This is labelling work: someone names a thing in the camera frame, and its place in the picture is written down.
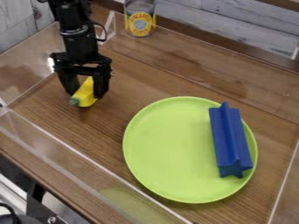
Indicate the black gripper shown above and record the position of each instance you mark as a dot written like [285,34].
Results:
[81,59]

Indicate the yellow toy banana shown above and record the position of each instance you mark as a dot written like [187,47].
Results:
[83,98]

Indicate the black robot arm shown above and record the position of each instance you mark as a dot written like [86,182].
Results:
[71,12]

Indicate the green round plate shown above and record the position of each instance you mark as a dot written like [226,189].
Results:
[170,155]

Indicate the yellow labelled tin can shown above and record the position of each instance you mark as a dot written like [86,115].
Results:
[141,17]

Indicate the blue star-shaped block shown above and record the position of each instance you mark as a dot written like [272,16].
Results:
[230,141]

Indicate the clear acrylic tray wall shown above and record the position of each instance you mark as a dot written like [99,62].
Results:
[69,147]

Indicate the black metal table bracket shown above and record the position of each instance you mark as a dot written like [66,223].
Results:
[37,209]

